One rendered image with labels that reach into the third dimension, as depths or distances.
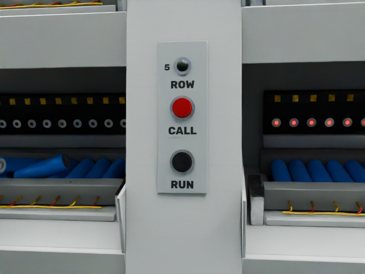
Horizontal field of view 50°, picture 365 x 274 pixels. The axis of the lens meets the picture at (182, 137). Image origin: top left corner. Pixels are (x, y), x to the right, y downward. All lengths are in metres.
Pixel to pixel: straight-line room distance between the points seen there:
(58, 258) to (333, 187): 0.25
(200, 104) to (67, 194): 0.18
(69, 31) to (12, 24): 0.05
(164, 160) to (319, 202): 0.16
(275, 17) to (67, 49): 0.18
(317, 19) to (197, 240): 0.20
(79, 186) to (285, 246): 0.21
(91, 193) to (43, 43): 0.15
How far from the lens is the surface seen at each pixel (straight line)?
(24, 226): 0.40
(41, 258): 0.37
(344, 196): 0.40
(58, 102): 0.52
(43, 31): 0.37
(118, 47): 0.35
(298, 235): 0.36
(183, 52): 0.32
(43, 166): 0.45
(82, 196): 0.41
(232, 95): 0.32
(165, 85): 0.32
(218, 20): 0.33
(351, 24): 0.35
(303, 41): 0.34
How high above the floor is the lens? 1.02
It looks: 1 degrees up
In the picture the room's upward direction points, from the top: straight up
